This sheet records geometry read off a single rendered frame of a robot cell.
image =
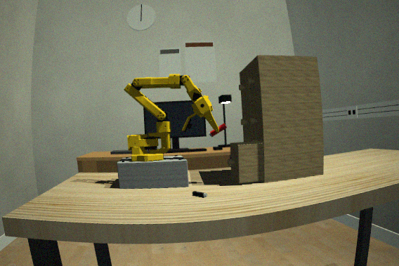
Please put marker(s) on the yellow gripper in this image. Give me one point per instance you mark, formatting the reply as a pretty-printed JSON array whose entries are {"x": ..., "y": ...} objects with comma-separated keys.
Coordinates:
[{"x": 202, "y": 107}]

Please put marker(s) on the black aa battery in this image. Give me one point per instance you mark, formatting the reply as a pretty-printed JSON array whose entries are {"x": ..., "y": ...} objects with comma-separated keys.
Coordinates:
[{"x": 200, "y": 194}]

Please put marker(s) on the red aa battery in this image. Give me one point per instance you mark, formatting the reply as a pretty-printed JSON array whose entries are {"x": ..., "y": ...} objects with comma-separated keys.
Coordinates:
[{"x": 221, "y": 127}]

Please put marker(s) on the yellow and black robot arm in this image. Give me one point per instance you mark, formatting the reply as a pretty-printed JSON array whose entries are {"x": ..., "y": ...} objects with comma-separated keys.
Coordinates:
[{"x": 140, "y": 143}]

